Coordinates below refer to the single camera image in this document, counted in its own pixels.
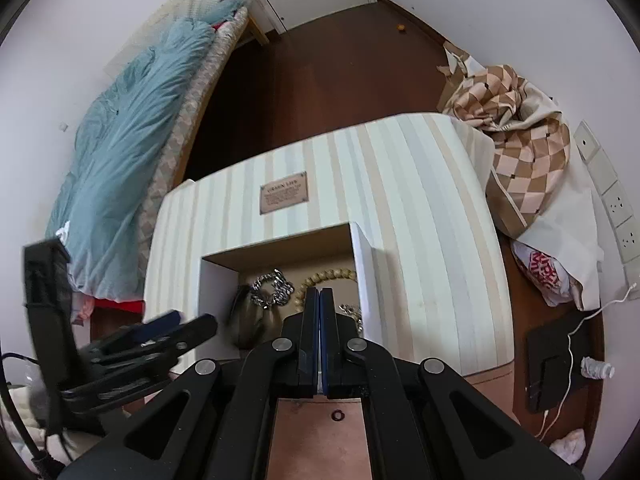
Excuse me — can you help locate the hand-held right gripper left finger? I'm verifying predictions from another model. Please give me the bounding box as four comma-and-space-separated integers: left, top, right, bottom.
60, 287, 320, 480

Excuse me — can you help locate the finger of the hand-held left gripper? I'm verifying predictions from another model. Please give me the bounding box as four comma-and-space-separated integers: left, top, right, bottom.
60, 314, 219, 413
86, 310, 187, 363

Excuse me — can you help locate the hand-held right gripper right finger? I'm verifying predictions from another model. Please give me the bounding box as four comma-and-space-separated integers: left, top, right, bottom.
320, 287, 586, 480

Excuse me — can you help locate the white cardboard box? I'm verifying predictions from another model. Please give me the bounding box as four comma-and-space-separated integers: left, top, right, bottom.
197, 221, 378, 363

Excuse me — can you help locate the wooden beaded bracelet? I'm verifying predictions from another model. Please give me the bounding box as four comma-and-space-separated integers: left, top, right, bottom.
292, 269, 359, 312

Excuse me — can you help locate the red cloth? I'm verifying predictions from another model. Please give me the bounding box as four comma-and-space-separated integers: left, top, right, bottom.
92, 297, 146, 314

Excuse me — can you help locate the dark round pouch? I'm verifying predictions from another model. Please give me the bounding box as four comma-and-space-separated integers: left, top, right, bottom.
230, 285, 281, 349

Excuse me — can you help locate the crumpled white cloth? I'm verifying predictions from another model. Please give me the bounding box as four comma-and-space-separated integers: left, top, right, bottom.
0, 367, 76, 463

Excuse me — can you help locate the brown box label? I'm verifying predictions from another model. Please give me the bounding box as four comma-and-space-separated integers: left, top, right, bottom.
259, 172, 309, 215

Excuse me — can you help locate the patterned mattress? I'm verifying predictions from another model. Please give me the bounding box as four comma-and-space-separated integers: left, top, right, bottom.
136, 7, 251, 263

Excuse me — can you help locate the light blue duvet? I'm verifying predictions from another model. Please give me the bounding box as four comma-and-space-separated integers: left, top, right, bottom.
45, 0, 248, 297

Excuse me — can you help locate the red print plastic bag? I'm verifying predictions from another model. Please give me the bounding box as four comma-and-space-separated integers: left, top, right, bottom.
510, 240, 582, 309

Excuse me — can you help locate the black flat device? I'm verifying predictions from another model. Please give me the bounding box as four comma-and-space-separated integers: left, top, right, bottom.
525, 315, 597, 414

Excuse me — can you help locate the crumpled white tissue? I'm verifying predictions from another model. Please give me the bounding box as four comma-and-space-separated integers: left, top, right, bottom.
548, 429, 587, 464

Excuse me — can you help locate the small white roll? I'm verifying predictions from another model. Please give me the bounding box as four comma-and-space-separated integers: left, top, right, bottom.
580, 356, 615, 381

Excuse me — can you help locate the checkered brown cloth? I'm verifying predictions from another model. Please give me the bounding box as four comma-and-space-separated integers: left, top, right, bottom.
440, 62, 607, 312

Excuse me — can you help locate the wooden bed leg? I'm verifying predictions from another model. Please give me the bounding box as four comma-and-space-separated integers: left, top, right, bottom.
246, 16, 271, 46

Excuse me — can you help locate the pale chain bracelet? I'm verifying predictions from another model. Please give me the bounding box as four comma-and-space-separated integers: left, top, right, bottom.
337, 302, 365, 336

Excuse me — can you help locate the silver chain bracelet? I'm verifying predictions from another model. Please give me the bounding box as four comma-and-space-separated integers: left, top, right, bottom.
249, 269, 297, 309

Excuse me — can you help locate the black cable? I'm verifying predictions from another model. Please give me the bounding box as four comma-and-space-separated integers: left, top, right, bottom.
0, 352, 68, 473

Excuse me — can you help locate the white charging cable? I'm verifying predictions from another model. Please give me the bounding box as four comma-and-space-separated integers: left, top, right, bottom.
536, 284, 639, 439

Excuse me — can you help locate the white wall socket strip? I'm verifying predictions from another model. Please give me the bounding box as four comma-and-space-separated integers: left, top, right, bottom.
572, 120, 640, 264

